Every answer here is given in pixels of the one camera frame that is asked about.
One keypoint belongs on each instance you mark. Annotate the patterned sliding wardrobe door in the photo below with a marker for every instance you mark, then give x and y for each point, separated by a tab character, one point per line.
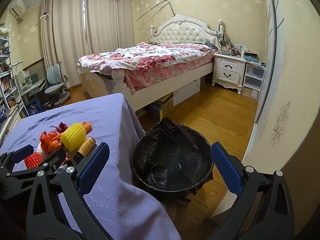
295	80

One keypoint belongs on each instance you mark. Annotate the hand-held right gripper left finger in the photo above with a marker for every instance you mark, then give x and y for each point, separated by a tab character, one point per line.
93	167

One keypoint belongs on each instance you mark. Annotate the clear plastic drawer unit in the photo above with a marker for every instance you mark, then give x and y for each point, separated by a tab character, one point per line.
253	80

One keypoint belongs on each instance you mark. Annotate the white bed with tufted headboard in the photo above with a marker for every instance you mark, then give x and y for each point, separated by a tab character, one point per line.
190	33

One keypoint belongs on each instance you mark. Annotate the dark cloth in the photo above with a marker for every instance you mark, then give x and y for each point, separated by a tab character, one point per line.
211	45

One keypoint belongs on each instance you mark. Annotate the orange foam fruit net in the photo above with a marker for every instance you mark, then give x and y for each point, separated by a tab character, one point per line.
33	160

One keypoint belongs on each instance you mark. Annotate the white bookshelf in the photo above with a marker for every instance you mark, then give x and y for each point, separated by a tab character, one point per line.
6	80

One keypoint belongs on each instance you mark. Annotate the dark red cloth pouch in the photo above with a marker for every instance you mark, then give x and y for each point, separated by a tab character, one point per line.
61	128

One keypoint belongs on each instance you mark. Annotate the blue stool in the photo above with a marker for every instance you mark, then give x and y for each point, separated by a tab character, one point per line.
35	107

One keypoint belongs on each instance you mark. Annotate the black lined trash bin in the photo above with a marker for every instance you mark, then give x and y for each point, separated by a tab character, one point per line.
170	165

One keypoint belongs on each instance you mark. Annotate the orange paper packet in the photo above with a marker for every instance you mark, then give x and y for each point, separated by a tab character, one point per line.
88	126

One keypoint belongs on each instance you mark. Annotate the light blue desk chair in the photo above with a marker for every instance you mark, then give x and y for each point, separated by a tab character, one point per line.
56	82

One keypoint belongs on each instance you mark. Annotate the white nightstand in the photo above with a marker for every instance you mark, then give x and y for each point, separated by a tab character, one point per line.
228	70

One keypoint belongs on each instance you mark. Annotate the brown cardboard box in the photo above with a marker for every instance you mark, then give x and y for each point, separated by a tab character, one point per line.
163	103

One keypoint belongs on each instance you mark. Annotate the white floral quilt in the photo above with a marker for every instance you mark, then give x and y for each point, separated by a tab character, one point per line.
150	57

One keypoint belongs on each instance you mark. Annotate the white desk lamp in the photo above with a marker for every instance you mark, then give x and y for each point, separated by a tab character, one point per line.
18	63

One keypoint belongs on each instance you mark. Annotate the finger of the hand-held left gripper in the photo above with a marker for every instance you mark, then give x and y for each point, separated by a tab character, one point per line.
22	153
56	158

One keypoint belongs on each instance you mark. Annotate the stack of blue books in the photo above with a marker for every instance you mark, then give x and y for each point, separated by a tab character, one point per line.
253	59

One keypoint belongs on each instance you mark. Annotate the grey study desk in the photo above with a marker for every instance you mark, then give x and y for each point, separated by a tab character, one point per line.
32	85

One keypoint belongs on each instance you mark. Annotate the orange striped wrapper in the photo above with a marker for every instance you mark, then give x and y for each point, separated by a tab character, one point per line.
55	145

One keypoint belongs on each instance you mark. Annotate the pile of nightstand items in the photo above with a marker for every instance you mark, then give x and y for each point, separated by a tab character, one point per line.
230	47

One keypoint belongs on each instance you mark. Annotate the thin metal wall rod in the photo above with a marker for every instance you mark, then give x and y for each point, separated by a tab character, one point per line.
160	5

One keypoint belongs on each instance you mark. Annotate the orange plastic bag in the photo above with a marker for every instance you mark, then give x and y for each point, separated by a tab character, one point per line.
45	137

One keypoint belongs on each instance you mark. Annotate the yellow foam fruit net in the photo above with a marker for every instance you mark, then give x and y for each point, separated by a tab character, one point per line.
72	136

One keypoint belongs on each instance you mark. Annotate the beige curtain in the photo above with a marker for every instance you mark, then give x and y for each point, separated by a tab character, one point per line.
110	25
65	42

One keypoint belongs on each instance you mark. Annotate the pink floral bed sheet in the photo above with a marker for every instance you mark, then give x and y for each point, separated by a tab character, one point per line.
170	73

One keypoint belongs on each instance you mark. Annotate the yellow label cylinder can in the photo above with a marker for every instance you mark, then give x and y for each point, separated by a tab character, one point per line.
86	147

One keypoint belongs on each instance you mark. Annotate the purple dotted tablecloth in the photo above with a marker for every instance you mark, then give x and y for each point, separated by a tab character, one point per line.
120	135

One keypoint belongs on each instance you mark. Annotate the white air conditioner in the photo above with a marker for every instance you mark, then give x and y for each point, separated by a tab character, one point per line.
17	8

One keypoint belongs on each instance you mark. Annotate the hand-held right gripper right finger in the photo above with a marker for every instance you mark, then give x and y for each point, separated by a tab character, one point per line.
226	166

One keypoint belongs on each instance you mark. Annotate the white cardboard box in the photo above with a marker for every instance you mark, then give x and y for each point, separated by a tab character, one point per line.
187	91

